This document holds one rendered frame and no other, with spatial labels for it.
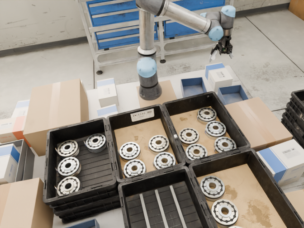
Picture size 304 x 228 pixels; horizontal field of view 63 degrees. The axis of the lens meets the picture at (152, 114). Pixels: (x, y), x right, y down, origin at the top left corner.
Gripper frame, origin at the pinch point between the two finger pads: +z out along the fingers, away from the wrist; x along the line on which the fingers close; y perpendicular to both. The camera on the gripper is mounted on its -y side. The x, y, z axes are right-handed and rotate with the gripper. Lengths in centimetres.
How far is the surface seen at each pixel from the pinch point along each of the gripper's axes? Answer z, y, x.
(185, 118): 5, 40, -35
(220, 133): 2, 57, -21
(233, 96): 17.6, 17.5, 4.6
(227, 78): 9.1, 8.4, 2.9
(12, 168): 4, 53, -124
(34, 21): 48, -224, -174
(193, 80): 13.6, -0.2, -17.4
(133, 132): 5, 43, -64
